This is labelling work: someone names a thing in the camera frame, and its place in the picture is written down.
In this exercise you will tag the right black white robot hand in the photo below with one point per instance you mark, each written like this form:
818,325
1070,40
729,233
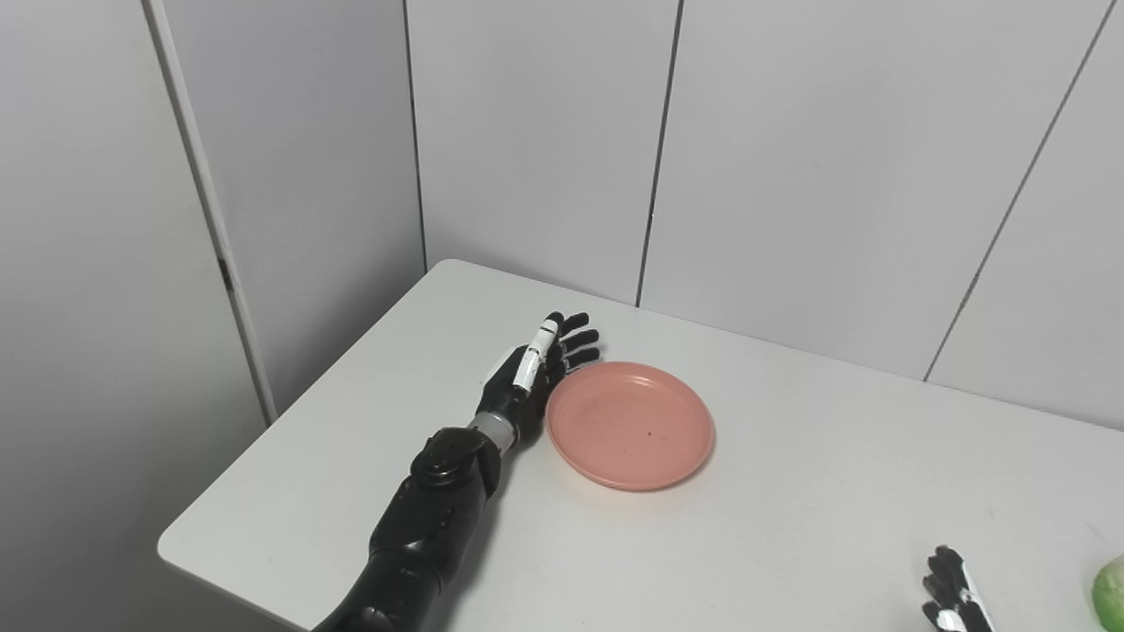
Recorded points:
953,597

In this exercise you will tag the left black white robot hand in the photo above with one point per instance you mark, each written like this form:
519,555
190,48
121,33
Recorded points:
514,399

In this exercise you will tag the pink round plate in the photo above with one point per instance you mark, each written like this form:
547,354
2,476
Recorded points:
632,426

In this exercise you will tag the green white cabbage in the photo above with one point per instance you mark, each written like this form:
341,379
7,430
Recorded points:
1111,597

